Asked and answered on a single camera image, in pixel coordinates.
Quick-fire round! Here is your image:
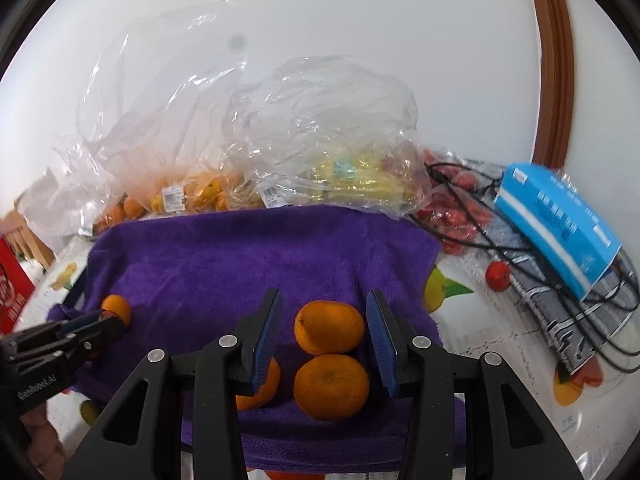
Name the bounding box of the black cable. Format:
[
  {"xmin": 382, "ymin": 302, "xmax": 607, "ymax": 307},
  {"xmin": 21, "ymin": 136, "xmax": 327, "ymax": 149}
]
[{"xmin": 424, "ymin": 160, "xmax": 640, "ymax": 376}]

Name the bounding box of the person's left hand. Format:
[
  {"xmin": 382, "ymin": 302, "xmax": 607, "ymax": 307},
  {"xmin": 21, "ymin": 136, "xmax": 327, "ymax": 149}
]
[{"xmin": 22, "ymin": 402, "xmax": 68, "ymax": 468}]

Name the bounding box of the brown wooden door frame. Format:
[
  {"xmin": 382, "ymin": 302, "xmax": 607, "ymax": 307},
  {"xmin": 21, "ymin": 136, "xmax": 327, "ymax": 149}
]
[{"xmin": 524, "ymin": 0, "xmax": 576, "ymax": 168}]

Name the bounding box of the fruit print tablecloth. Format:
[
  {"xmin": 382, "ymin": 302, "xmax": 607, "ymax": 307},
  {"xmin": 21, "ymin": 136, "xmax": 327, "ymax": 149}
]
[{"xmin": 25, "ymin": 230, "xmax": 640, "ymax": 480}]

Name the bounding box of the clear bag of red fruit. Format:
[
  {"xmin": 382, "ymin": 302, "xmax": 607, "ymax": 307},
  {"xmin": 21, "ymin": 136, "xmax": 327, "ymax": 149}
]
[{"xmin": 410, "ymin": 147, "xmax": 501, "ymax": 256}]

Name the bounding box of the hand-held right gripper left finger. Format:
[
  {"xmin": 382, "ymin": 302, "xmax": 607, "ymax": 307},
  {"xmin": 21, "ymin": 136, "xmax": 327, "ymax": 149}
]
[{"xmin": 62, "ymin": 287, "xmax": 285, "ymax": 480}]

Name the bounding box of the purple towel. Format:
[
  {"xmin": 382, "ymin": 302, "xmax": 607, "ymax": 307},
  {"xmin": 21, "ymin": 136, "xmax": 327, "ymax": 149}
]
[{"xmin": 47, "ymin": 206, "xmax": 468, "ymax": 473}]

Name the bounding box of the orange mandarin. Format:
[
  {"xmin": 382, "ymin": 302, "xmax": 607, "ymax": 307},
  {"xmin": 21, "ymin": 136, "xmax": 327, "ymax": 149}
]
[
  {"xmin": 293, "ymin": 354, "xmax": 371, "ymax": 422},
  {"xmin": 235, "ymin": 357, "xmax": 282, "ymax": 411},
  {"xmin": 100, "ymin": 294, "xmax": 133, "ymax": 328},
  {"xmin": 293, "ymin": 300, "xmax": 366, "ymax": 356}
]

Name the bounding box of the small clear bag of mandarins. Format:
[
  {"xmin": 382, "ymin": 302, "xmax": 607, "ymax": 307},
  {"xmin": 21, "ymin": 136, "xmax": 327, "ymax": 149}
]
[{"xmin": 14, "ymin": 140, "xmax": 151, "ymax": 242}]

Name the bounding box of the red paper bag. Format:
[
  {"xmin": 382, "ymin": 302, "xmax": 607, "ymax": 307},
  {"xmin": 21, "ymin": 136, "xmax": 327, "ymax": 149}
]
[{"xmin": 0, "ymin": 235, "xmax": 37, "ymax": 336}]

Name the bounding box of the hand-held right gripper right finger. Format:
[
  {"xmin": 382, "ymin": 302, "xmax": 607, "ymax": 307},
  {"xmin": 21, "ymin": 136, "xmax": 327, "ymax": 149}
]
[{"xmin": 365, "ymin": 289, "xmax": 586, "ymax": 480}]

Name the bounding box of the clear bag of yellow fruit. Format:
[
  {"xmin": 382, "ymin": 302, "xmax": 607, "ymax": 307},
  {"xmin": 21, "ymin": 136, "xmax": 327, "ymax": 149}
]
[{"xmin": 222, "ymin": 55, "xmax": 433, "ymax": 221}]

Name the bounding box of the wooden furniture frame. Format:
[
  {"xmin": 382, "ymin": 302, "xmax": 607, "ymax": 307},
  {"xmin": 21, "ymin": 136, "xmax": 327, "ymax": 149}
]
[{"xmin": 0, "ymin": 209, "xmax": 56, "ymax": 268}]

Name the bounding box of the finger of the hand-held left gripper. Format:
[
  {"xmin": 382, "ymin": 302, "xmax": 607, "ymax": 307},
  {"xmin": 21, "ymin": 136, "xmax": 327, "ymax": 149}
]
[
  {"xmin": 30, "ymin": 311, "xmax": 108, "ymax": 342},
  {"xmin": 52, "ymin": 317, "xmax": 127, "ymax": 362}
]

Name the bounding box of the large clear bag of mandarins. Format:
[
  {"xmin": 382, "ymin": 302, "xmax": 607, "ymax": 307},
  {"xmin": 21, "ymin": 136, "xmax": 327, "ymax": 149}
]
[{"xmin": 75, "ymin": 5, "xmax": 266, "ymax": 217}]

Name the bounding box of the blue tissue box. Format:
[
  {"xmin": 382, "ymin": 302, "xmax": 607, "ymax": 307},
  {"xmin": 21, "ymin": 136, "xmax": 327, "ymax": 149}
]
[{"xmin": 494, "ymin": 162, "xmax": 622, "ymax": 303}]

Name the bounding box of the small red round fruit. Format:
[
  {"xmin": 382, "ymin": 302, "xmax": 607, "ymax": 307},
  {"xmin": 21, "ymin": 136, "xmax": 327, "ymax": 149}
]
[{"xmin": 486, "ymin": 261, "xmax": 513, "ymax": 292}]

